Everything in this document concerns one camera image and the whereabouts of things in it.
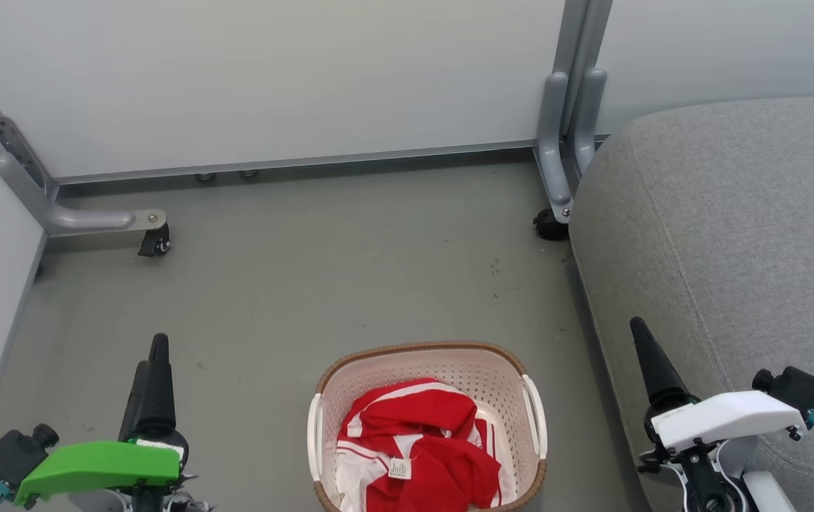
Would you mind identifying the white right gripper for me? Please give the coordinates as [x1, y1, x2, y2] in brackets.
[630, 316, 806, 474]

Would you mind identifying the black caster wheel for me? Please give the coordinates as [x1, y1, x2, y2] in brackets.
[138, 223, 171, 258]
[533, 208, 571, 242]

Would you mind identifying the grey double partition leg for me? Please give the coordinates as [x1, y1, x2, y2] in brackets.
[533, 0, 614, 225]

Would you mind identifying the grey single partition leg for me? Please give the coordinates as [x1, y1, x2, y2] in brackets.
[0, 41, 169, 238]

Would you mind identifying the cream plastic laundry basket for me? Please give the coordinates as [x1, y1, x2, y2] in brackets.
[307, 341, 549, 512]

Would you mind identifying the red and white garment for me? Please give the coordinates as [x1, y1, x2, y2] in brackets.
[336, 378, 519, 512]

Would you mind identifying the grey fabric sofa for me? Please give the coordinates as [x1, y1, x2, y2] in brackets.
[569, 95, 814, 512]

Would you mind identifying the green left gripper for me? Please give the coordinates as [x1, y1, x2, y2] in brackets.
[14, 333, 190, 508]

